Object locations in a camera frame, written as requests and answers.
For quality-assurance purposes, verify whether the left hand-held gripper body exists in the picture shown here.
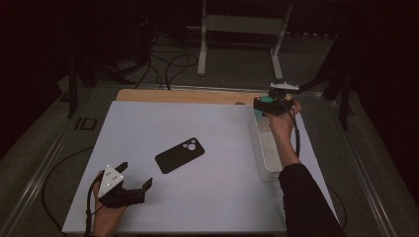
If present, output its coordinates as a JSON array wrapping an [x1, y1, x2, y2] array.
[[97, 164, 147, 209]]

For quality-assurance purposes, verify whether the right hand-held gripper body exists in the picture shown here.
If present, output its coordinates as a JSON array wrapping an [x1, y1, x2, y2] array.
[[252, 81, 300, 117]]

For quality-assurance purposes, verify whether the black phone case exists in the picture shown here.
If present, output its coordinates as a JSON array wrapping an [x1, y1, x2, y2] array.
[[154, 136, 206, 175]]

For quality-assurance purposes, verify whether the white plastic bin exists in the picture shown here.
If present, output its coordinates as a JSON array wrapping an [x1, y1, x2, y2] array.
[[249, 106, 294, 183]]

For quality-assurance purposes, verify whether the person's right hand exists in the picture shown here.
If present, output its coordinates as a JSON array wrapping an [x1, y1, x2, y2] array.
[[266, 95, 302, 139]]

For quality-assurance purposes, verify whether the person's left hand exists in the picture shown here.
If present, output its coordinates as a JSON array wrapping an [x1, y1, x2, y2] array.
[[91, 181, 128, 237]]

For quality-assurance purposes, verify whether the white table mat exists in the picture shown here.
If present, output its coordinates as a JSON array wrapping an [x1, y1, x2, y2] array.
[[61, 100, 339, 235]]

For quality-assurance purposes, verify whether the black tripod stand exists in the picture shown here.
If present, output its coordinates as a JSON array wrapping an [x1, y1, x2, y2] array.
[[286, 65, 355, 131], [67, 58, 136, 119]]

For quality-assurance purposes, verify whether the white metal stand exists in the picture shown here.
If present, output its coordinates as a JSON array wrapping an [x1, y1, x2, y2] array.
[[187, 0, 294, 82]]

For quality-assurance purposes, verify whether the left hand-held gripper cable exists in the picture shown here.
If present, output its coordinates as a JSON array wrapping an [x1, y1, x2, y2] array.
[[83, 171, 107, 237]]

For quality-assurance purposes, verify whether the hand-held gripper cable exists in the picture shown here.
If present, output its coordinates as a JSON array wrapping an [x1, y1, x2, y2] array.
[[83, 171, 107, 237], [278, 97, 300, 158]]

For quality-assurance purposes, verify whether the right hand-held gripper cable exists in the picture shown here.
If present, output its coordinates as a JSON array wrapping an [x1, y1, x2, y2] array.
[[278, 97, 300, 158]]

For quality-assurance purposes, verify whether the thin black cable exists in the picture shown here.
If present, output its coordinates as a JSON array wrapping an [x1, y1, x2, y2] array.
[[326, 183, 348, 231], [41, 146, 95, 232]]

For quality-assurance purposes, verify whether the tangle of black cables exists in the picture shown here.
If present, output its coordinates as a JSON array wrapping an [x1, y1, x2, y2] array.
[[98, 19, 200, 92]]

